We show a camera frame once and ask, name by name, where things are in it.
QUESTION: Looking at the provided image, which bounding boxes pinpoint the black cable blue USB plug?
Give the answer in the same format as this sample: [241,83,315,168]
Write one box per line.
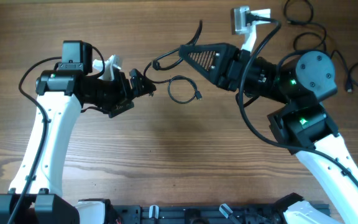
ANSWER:
[330,49,358,93]

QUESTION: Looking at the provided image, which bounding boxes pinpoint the black cable gold plug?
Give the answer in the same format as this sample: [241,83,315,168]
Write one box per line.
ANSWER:
[283,0,328,52]

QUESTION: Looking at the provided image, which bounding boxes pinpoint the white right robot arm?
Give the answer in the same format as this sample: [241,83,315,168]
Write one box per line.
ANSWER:
[179,43,358,223]

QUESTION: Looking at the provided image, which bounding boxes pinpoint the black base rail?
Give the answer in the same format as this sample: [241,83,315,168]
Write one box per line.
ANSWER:
[112,204,287,224]

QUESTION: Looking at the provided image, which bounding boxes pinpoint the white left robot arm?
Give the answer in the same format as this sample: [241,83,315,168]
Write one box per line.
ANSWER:
[0,40,156,223]

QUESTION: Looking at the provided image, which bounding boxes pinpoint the black cable micro USB plug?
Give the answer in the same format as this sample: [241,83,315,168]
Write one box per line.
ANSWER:
[143,20,203,105]

